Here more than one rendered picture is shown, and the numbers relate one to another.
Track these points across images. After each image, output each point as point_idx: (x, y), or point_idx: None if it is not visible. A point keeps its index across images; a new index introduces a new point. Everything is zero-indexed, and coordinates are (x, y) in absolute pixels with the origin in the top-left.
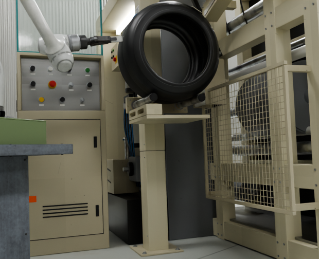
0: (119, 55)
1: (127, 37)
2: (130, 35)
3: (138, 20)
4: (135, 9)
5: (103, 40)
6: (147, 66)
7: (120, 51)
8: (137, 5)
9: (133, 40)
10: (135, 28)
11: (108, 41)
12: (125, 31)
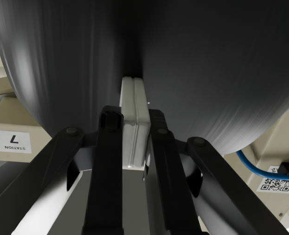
0: (257, 8)
1: (30, 60)
2: (15, 58)
3: (32, 115)
4: None
5: (13, 181)
6: None
7: (208, 29)
8: (270, 195)
9: None
10: (16, 86)
11: (149, 140)
12: (99, 117)
